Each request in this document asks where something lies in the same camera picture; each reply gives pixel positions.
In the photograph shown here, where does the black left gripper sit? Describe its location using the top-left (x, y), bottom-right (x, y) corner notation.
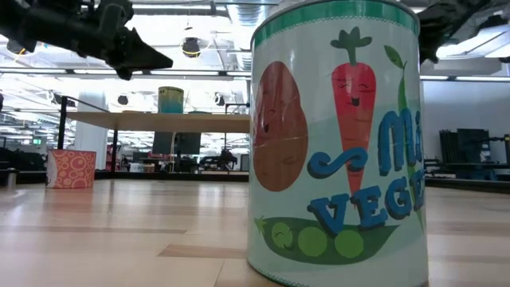
top-left (75, 0), bottom-right (175, 81)

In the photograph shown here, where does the yellow and teal can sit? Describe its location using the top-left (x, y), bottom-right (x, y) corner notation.
top-left (158, 86), bottom-right (185, 114)

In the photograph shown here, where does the orange can with circles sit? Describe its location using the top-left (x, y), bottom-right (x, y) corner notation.
top-left (45, 149), bottom-right (97, 190)

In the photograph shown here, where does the mixed vegetables can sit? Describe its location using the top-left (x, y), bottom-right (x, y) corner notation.
top-left (246, 0), bottom-right (430, 287)

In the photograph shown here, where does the wooden shelf board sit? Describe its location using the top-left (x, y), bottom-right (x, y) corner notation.
top-left (65, 111), bottom-right (251, 134)

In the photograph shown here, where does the dark background panel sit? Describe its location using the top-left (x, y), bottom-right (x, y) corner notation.
top-left (151, 132), bottom-right (202, 156)

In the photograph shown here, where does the white column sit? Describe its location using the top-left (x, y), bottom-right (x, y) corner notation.
top-left (73, 90), bottom-right (109, 171)

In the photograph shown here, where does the black equipment rack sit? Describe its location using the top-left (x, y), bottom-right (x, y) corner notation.
top-left (437, 128), bottom-right (492, 180)

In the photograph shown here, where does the wooden shelf on black frame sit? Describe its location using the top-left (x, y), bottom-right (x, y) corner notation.
top-left (57, 94), bottom-right (251, 183)

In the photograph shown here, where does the black aluminium table frame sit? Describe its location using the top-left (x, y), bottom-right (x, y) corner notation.
top-left (0, 169), bottom-right (510, 195)

